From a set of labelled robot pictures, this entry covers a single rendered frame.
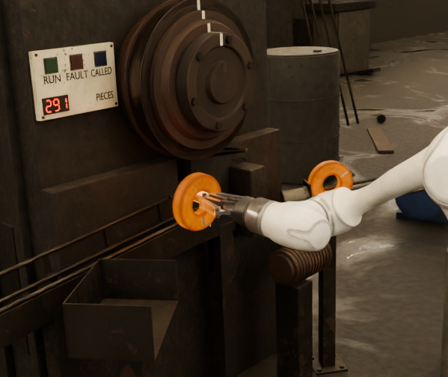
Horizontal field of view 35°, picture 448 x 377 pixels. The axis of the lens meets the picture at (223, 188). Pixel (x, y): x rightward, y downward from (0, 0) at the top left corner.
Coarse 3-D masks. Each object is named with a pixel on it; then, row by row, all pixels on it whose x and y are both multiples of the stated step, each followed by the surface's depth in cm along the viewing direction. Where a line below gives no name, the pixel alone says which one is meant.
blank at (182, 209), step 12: (192, 180) 188; (204, 180) 191; (216, 180) 194; (180, 192) 187; (192, 192) 188; (180, 204) 186; (180, 216) 188; (192, 216) 190; (204, 216) 194; (192, 228) 192
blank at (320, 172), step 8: (328, 160) 246; (320, 168) 243; (328, 168) 243; (336, 168) 244; (344, 168) 245; (312, 176) 243; (320, 176) 243; (336, 176) 247; (344, 176) 246; (312, 184) 243; (320, 184) 244; (344, 184) 246; (312, 192) 244; (320, 192) 245
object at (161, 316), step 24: (96, 264) 182; (120, 264) 184; (144, 264) 183; (168, 264) 182; (96, 288) 182; (120, 288) 186; (144, 288) 185; (168, 288) 184; (72, 312) 160; (96, 312) 159; (120, 312) 159; (144, 312) 158; (168, 312) 180; (72, 336) 162; (96, 336) 161; (120, 336) 160; (144, 336) 159; (120, 360) 162; (144, 360) 161
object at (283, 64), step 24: (288, 48) 512; (312, 48) 506; (288, 72) 471; (312, 72) 471; (336, 72) 483; (288, 96) 476; (312, 96) 475; (336, 96) 487; (288, 120) 481; (312, 120) 480; (336, 120) 494; (288, 144) 486; (312, 144) 485; (336, 144) 499; (288, 168) 490; (312, 168) 490
